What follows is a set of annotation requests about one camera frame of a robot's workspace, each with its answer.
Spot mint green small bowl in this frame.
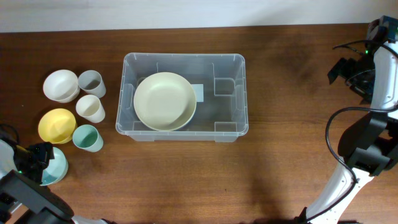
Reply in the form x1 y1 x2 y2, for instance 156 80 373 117
41 147 68 186

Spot yellow small bowl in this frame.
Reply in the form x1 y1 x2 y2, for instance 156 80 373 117
38 108 77 144

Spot white small bowl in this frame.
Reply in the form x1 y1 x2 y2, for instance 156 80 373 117
43 70 80 103

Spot cream plate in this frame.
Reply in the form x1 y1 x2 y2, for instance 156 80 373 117
133 72 197 131

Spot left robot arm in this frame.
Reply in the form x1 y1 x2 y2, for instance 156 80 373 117
1 124 114 224

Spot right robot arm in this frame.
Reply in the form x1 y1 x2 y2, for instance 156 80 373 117
294 16 397 224

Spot mint green plastic cup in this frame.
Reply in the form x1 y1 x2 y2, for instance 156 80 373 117
72 124 104 152

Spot cream plastic cup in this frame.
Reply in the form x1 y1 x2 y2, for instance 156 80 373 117
75 95 106 123

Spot grey plastic cup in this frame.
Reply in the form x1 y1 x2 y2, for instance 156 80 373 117
78 70 106 98

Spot clear plastic storage bin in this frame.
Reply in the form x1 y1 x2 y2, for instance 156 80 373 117
116 52 249 142

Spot white label in bin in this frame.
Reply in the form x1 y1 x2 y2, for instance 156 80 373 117
192 84 204 103

